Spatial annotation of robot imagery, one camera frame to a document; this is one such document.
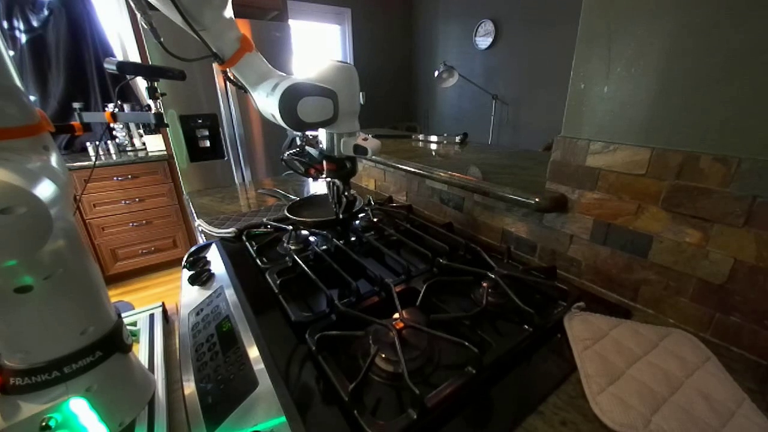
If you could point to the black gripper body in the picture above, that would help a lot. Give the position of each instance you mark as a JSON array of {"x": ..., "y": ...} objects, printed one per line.
[{"x": 320, "y": 165}]

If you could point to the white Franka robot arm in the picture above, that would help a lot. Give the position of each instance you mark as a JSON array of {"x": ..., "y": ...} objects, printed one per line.
[{"x": 56, "y": 319}]

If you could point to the black cast iron grate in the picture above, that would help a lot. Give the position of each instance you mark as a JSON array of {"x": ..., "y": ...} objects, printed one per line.
[
  {"x": 397, "y": 319},
  {"x": 393, "y": 287},
  {"x": 376, "y": 231}
]

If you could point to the stainless steel refrigerator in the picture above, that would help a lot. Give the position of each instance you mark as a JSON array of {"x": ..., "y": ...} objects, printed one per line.
[{"x": 237, "y": 135}]

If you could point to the raised granite bar counter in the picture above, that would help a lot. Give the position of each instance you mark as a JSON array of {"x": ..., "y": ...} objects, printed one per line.
[{"x": 447, "y": 164}]

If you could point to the low granite counter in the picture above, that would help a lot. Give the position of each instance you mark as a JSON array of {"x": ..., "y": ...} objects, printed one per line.
[{"x": 213, "y": 192}]

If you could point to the bright window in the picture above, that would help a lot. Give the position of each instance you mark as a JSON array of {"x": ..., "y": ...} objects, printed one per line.
[{"x": 316, "y": 44}]

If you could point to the black stove knob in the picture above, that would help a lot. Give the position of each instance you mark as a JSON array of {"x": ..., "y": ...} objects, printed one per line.
[
  {"x": 197, "y": 254},
  {"x": 203, "y": 277}
]

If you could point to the silver desk lamp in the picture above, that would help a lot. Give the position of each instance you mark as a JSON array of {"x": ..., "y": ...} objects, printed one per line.
[{"x": 445, "y": 75}]

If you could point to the wooden drawer cabinet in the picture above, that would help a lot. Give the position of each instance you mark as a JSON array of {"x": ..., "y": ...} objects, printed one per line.
[{"x": 134, "y": 217}]

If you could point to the stainless black gas stove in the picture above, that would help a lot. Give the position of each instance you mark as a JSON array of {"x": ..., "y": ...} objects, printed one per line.
[{"x": 217, "y": 360}]

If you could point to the metal stand with orange clamps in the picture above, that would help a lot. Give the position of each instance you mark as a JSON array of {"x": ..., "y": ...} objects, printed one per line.
[{"x": 111, "y": 119}]

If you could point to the dark curtain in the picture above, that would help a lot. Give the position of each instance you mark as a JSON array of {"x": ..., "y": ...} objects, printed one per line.
[{"x": 56, "y": 56}]

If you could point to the white quilted pot holder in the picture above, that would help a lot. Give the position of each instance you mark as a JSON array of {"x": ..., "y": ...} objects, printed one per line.
[{"x": 656, "y": 374}]

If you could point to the black wall panel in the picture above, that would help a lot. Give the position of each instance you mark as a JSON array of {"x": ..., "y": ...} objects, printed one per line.
[{"x": 200, "y": 137}]

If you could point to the round silver wall clock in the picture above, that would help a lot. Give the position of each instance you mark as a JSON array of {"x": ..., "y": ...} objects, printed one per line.
[{"x": 483, "y": 33}]

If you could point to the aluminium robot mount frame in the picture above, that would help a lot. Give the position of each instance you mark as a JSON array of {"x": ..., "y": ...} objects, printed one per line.
[{"x": 149, "y": 360}]

